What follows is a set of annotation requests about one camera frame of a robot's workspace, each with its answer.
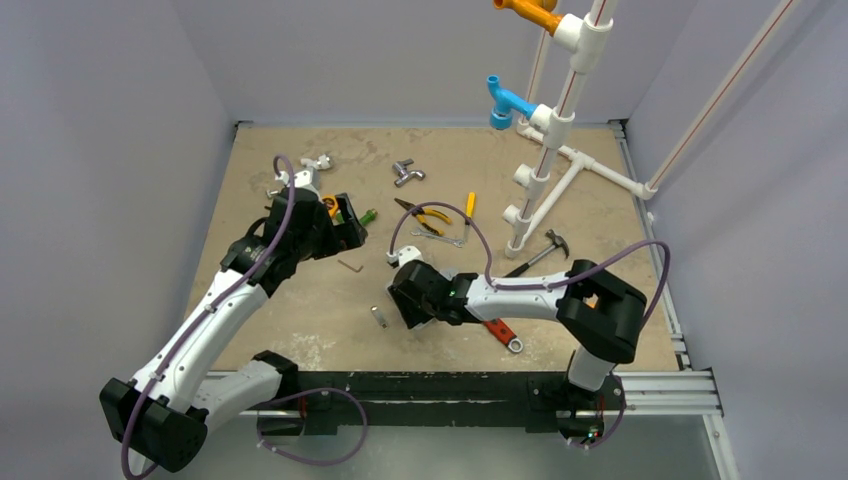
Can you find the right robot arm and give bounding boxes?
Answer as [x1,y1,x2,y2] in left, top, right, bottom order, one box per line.
[387,259,652,407]

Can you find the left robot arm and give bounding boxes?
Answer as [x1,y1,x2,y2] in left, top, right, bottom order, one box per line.
[99,187,367,479]

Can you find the green plastic faucet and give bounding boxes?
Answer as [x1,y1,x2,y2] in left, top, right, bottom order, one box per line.
[359,209,378,227]

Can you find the orange tape measure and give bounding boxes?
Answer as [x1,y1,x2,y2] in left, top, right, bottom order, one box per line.
[322,195,340,218]

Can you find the silver metal transceiver module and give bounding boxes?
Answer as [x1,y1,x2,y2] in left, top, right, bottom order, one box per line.
[371,306,388,329]

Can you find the silver combination wrench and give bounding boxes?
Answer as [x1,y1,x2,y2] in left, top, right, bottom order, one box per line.
[410,229,465,248]

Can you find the white plastic faucet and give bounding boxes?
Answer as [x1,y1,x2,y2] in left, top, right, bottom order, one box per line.
[300,154,333,171]

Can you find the chrome faucet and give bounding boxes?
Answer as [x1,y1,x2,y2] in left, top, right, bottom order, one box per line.
[392,158,426,188]

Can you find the red adjustable wrench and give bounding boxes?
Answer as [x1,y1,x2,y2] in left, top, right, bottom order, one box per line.
[482,318,524,354]

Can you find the blue pipe tap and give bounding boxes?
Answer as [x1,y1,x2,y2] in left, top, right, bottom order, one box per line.
[486,75,538,130]

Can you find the orange pipe fitting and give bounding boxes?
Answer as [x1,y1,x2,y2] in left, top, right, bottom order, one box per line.
[492,0,564,36]

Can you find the white PVC pipe stand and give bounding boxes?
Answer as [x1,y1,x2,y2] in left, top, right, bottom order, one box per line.
[502,0,657,258]

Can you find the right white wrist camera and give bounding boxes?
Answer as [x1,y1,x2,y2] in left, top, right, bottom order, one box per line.
[386,245,423,268]

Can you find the yellow handled pliers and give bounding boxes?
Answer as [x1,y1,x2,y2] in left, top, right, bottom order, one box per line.
[394,198,453,236]

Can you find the yellow handled screwdriver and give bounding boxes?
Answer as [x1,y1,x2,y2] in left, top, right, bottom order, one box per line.
[463,192,476,242]

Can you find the black handled hammer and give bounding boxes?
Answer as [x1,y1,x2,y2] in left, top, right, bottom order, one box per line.
[505,229,570,278]

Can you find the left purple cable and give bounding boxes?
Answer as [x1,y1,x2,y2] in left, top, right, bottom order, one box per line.
[119,154,369,480]

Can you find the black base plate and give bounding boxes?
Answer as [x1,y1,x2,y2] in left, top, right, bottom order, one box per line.
[247,371,626,444]

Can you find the aluminium rail frame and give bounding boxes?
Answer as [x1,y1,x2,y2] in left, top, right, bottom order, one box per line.
[135,369,725,419]

